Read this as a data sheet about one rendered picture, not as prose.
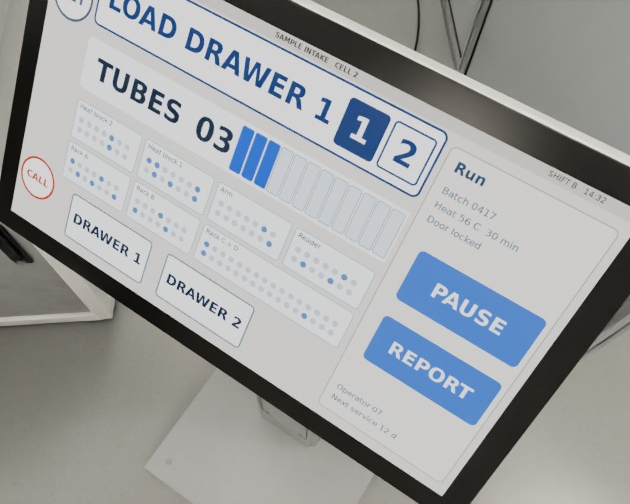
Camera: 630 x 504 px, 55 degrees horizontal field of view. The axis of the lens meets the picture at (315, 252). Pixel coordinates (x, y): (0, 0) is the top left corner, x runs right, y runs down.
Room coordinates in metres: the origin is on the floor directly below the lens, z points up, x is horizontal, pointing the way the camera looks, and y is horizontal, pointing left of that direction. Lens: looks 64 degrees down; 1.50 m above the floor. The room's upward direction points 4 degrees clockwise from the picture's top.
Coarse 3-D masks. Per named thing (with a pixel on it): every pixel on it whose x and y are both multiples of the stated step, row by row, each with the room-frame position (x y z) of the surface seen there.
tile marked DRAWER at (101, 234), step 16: (80, 208) 0.27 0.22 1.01; (96, 208) 0.27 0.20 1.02; (80, 224) 0.26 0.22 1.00; (96, 224) 0.25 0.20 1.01; (112, 224) 0.25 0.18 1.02; (80, 240) 0.25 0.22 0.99; (96, 240) 0.24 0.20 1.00; (112, 240) 0.24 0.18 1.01; (128, 240) 0.24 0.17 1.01; (144, 240) 0.24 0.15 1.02; (96, 256) 0.23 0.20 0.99; (112, 256) 0.23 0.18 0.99; (128, 256) 0.23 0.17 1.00; (144, 256) 0.23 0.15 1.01; (128, 272) 0.22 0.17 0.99; (144, 272) 0.22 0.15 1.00
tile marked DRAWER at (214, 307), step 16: (176, 272) 0.21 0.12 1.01; (192, 272) 0.21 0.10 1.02; (160, 288) 0.20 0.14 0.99; (176, 288) 0.20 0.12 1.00; (192, 288) 0.20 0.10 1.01; (208, 288) 0.20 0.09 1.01; (224, 288) 0.20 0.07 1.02; (176, 304) 0.19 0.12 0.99; (192, 304) 0.19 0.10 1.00; (208, 304) 0.19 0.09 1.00; (224, 304) 0.18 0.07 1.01; (240, 304) 0.18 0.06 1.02; (208, 320) 0.18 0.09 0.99; (224, 320) 0.17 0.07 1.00; (240, 320) 0.17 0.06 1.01; (224, 336) 0.16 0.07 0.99; (240, 336) 0.16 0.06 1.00
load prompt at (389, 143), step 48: (144, 0) 0.37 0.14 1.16; (144, 48) 0.35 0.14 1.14; (192, 48) 0.34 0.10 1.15; (240, 48) 0.33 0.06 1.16; (240, 96) 0.30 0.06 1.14; (288, 96) 0.29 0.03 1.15; (336, 96) 0.29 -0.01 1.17; (336, 144) 0.26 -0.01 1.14; (384, 144) 0.26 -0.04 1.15; (432, 144) 0.25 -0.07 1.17
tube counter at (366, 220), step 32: (192, 128) 0.29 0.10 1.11; (224, 128) 0.29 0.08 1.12; (256, 128) 0.28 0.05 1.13; (224, 160) 0.27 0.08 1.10; (256, 160) 0.27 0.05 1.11; (288, 160) 0.26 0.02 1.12; (288, 192) 0.24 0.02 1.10; (320, 192) 0.24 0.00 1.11; (352, 192) 0.24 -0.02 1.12; (320, 224) 0.22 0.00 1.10; (352, 224) 0.22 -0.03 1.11; (384, 224) 0.21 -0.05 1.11; (384, 256) 0.20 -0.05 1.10
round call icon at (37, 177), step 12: (24, 156) 0.31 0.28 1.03; (36, 156) 0.31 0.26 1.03; (24, 168) 0.31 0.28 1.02; (36, 168) 0.30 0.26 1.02; (48, 168) 0.30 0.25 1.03; (24, 180) 0.30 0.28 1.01; (36, 180) 0.30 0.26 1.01; (48, 180) 0.29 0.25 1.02; (36, 192) 0.29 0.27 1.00; (48, 192) 0.28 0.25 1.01; (48, 204) 0.28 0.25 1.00
